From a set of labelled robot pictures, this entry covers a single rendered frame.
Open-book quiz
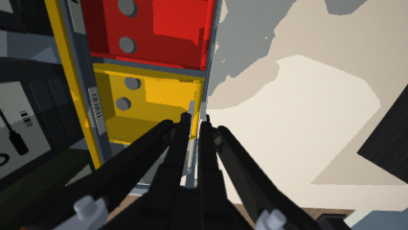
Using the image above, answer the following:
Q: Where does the grey metal shelf rack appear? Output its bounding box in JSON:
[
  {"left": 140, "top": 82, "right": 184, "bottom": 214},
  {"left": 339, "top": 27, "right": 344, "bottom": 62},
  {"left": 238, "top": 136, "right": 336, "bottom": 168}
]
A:
[{"left": 0, "top": 0, "right": 221, "bottom": 188}]

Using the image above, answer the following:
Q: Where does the yellow flat bar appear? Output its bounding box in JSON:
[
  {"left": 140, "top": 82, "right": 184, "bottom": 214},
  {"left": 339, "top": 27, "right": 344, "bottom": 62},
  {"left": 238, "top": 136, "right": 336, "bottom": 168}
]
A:
[{"left": 44, "top": 0, "right": 102, "bottom": 169}]

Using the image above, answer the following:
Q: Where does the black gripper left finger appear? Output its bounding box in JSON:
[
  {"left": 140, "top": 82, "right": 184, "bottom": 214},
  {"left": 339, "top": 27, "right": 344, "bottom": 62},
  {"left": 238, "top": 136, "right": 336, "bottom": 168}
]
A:
[{"left": 19, "top": 101, "right": 195, "bottom": 230}]

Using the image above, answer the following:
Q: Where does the yellow bin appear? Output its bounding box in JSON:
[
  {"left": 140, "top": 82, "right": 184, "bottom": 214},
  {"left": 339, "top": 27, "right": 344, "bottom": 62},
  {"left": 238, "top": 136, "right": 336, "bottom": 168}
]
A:
[{"left": 93, "top": 63, "right": 204, "bottom": 145}]

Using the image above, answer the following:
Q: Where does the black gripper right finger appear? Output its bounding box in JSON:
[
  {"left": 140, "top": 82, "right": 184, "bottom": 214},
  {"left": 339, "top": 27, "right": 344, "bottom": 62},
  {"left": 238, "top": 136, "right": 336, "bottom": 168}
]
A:
[{"left": 196, "top": 102, "right": 322, "bottom": 230}]

